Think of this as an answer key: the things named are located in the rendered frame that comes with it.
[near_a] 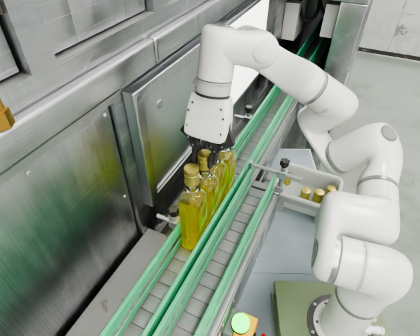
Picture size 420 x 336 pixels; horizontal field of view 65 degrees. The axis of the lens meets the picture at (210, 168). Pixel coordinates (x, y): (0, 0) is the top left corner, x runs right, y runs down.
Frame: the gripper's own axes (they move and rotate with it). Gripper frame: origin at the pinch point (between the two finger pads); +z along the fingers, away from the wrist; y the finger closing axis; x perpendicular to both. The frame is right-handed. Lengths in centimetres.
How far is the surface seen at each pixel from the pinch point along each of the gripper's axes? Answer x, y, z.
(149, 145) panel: -4.8, -12.2, -0.9
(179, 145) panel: 11.0, -13.0, 5.0
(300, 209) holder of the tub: 36, 22, 27
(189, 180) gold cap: -6.9, -0.1, 3.2
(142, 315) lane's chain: -20.7, -1.8, 33.9
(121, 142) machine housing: -11.1, -15.5, -2.9
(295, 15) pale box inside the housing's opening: 116, -11, -29
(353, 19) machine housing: 104, 17, -32
